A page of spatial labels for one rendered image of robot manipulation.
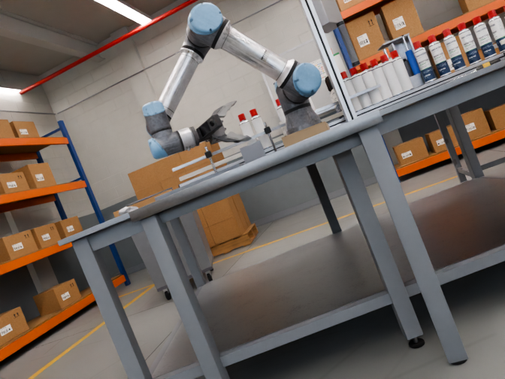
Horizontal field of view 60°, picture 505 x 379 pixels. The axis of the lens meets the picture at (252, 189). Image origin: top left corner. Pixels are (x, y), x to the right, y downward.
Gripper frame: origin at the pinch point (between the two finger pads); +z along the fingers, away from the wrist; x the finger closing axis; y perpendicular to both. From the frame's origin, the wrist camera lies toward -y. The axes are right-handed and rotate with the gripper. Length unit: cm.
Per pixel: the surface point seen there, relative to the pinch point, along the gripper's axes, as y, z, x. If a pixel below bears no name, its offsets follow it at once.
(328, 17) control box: 16, 58, -37
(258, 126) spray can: 49, 20, -9
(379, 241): -5, 27, 59
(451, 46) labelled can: 20, 114, -9
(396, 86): 29, 85, -1
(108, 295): 21, -66, 41
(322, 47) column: 21, 52, -26
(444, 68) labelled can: 23, 108, -1
